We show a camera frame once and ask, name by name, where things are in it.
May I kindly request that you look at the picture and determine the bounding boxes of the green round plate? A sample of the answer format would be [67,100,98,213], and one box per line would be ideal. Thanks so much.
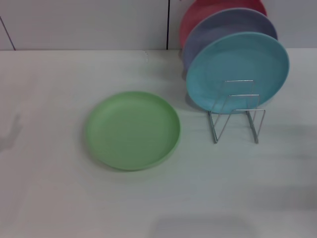
[85,91,181,172]

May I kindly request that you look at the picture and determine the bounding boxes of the cyan round plate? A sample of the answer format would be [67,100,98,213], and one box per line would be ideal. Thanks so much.
[185,32,290,115]

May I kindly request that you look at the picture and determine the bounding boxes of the red round plate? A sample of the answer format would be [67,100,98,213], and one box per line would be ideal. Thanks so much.
[179,0,268,49]

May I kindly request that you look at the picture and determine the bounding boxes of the purple round plate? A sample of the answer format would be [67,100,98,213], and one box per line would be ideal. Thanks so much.
[182,7,278,72]

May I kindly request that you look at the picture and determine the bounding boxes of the silver wire plate rack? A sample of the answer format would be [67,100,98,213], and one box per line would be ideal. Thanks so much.
[208,79,266,144]

